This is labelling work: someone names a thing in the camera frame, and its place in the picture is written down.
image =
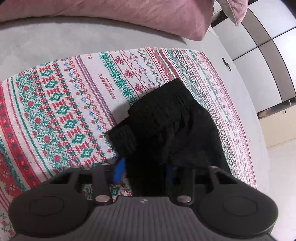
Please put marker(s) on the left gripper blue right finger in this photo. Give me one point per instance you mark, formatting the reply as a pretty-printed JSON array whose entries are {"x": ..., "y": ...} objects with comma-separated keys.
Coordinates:
[{"x": 171, "y": 176}]

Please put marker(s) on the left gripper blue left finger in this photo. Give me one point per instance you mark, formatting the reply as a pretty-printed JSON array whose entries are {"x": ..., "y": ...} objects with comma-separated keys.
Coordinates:
[{"x": 119, "y": 171}]

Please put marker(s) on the black pants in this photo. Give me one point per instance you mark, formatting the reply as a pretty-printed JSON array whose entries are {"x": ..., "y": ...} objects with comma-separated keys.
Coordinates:
[{"x": 165, "y": 128}]

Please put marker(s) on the patterned red green white blanket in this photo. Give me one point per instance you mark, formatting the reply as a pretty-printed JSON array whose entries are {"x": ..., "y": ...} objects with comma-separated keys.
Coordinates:
[{"x": 57, "y": 114}]

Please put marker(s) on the small dark object on bed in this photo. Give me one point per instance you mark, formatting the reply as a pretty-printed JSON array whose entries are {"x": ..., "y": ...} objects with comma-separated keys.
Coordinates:
[{"x": 226, "y": 64}]

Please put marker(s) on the grey white wardrobe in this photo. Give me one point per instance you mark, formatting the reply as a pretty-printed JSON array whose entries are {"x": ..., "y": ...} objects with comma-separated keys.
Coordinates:
[{"x": 262, "y": 49}]

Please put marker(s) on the pink pillow lower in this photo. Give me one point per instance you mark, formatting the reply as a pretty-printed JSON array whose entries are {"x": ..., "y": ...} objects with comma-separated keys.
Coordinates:
[{"x": 188, "y": 19}]

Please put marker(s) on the pink pillow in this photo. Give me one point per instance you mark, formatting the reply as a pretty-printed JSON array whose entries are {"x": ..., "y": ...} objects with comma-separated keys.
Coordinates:
[
  {"x": 236, "y": 10},
  {"x": 188, "y": 19}
]

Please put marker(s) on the grey bed sheet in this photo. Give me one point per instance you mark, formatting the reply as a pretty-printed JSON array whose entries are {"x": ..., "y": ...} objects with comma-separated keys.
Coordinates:
[{"x": 27, "y": 43}]

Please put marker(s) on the pink pillow upper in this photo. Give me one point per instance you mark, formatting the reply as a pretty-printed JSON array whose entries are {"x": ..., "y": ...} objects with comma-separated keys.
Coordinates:
[{"x": 236, "y": 10}]

